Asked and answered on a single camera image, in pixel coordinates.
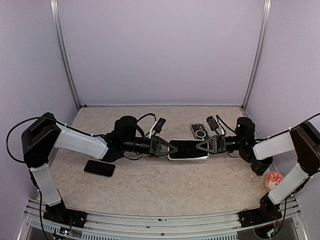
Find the black cup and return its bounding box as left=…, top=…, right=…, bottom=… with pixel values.
left=250, top=157, right=273, bottom=176

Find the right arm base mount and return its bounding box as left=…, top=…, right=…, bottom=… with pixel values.
left=238, top=199, right=282, bottom=228

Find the aluminium front rail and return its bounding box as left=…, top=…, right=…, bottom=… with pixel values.
left=16, top=201, right=308, bottom=240

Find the left aluminium corner post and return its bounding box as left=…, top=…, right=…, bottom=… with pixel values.
left=50, top=0, right=82, bottom=111

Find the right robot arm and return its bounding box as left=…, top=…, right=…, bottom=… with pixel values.
left=196, top=117, right=320, bottom=222

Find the right aluminium corner post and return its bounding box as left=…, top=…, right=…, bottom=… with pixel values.
left=241, top=0, right=272, bottom=112

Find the black phone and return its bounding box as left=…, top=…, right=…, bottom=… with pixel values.
left=169, top=139, right=209, bottom=159
left=84, top=160, right=116, bottom=178

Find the aluminium corner post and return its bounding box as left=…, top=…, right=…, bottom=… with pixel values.
left=241, top=0, right=272, bottom=112
left=50, top=0, right=82, bottom=111

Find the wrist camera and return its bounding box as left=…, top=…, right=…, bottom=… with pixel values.
left=206, top=116, right=225, bottom=136
left=148, top=117, right=167, bottom=139

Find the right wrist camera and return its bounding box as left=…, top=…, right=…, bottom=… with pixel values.
left=206, top=116, right=225, bottom=136

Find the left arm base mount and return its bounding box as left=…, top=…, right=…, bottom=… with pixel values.
left=43, top=200, right=87, bottom=229

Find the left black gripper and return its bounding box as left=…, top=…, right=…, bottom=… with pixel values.
left=122, top=135, right=178, bottom=158

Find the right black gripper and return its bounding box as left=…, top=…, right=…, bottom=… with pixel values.
left=196, top=133, right=245, bottom=154

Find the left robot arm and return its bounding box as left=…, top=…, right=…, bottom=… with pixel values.
left=20, top=112, right=178, bottom=223

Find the red white patterned coaster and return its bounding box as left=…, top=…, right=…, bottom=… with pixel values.
left=264, top=171, right=284, bottom=192

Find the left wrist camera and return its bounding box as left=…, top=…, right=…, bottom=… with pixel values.
left=148, top=117, right=167, bottom=139

